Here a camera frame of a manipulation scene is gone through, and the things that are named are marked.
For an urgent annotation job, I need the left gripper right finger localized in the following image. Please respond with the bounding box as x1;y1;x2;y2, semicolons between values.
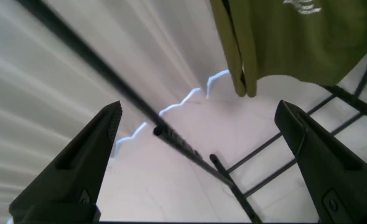
274;99;367;224

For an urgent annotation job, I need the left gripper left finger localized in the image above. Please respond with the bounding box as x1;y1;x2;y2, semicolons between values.
8;100;123;223

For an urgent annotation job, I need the green printed t-shirt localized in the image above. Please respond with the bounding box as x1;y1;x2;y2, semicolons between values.
210;0;367;114

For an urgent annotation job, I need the black clothes rack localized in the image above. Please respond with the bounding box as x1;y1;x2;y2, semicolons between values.
15;0;367;224

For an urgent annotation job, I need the white curtain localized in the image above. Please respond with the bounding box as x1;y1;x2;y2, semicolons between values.
0;0;233;224

